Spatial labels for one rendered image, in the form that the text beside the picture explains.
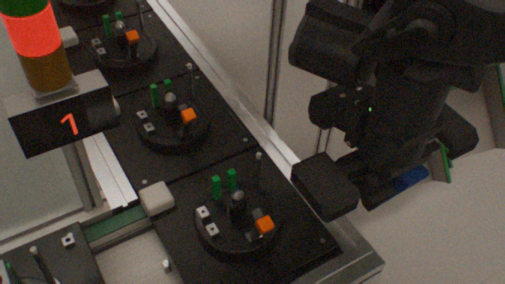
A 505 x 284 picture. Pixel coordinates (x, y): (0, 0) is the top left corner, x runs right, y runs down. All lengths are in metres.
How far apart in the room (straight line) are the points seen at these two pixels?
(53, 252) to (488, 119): 0.76
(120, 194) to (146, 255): 0.11
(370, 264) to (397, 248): 0.16
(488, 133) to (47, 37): 0.75
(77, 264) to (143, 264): 0.11
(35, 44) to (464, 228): 0.80
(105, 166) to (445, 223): 0.64
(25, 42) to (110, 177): 0.39
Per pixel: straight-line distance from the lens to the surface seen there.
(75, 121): 0.68
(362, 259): 0.85
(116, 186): 0.92
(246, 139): 0.95
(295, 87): 1.22
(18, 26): 0.59
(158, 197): 0.85
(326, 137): 0.88
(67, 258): 0.84
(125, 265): 0.88
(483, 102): 1.01
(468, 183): 1.13
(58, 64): 0.62
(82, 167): 0.82
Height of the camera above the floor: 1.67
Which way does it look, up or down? 48 degrees down
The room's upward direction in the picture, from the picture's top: 3 degrees clockwise
